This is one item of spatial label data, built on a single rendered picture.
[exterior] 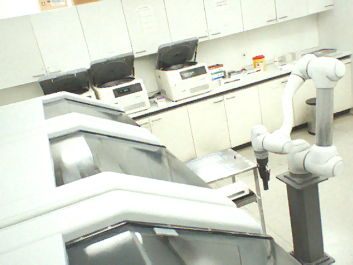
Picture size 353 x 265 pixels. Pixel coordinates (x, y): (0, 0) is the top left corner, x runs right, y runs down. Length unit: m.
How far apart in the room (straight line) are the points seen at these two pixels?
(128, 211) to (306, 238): 2.24
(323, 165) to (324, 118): 0.30
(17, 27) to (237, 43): 2.89
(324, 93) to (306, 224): 0.98
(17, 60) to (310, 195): 3.29
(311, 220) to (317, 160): 0.54
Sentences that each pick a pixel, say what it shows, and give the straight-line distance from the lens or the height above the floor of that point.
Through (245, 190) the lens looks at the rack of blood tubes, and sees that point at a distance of 2.41.
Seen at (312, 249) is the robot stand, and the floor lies 0.15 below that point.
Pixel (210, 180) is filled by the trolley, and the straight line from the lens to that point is 2.64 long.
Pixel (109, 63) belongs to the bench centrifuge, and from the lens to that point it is 4.53.
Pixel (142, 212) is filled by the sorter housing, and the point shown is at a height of 1.59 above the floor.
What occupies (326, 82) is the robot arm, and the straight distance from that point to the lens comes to 2.43.
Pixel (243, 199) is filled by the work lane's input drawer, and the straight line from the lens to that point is 2.40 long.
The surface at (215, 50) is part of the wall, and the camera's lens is 5.42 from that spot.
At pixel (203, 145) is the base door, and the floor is 0.24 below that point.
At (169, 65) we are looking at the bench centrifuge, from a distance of 5.06.
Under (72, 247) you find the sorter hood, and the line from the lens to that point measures 0.84.
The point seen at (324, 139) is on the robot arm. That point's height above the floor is 1.04.
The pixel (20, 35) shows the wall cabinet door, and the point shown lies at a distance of 4.51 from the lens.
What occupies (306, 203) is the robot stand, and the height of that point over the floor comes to 0.54.
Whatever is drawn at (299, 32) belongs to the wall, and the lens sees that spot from 6.16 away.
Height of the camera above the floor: 2.01
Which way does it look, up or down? 19 degrees down
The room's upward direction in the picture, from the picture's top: 12 degrees counter-clockwise
